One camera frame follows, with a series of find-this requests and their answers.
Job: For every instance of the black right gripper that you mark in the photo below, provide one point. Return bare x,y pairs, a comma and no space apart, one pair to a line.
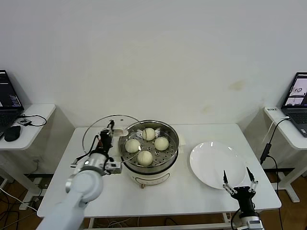
244,196

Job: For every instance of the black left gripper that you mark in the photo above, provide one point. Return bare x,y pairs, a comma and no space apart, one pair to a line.
105,140

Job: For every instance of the round glass lid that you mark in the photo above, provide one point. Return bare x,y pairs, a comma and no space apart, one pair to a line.
120,132

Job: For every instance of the white steamed baozi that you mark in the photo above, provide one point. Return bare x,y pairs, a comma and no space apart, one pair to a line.
148,134
161,143
144,158
132,146

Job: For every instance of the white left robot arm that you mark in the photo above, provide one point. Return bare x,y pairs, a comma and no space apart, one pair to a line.
84,184

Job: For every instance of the stainless steel steamer basket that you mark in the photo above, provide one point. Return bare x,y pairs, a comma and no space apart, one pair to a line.
165,157

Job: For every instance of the white round plate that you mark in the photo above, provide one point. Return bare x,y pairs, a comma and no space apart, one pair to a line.
211,163

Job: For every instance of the cream electric cooker base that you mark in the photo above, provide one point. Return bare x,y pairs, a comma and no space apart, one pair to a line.
148,178

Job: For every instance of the small black hub box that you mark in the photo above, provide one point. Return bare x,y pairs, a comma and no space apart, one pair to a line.
24,122

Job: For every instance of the black computer mouse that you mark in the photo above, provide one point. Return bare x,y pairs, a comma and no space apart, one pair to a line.
13,133

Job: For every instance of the grey laptop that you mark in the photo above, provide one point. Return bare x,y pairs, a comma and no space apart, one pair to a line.
297,91

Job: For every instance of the black laptop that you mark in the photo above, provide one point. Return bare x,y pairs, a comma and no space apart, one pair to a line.
9,95

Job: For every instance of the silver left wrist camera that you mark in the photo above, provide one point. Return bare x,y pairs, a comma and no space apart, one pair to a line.
114,167

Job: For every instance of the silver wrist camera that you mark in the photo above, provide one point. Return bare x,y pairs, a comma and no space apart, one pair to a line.
114,167
255,224

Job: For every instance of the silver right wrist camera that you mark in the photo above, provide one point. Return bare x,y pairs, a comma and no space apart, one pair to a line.
255,224

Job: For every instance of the white table frame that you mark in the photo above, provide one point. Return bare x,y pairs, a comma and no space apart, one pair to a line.
204,225

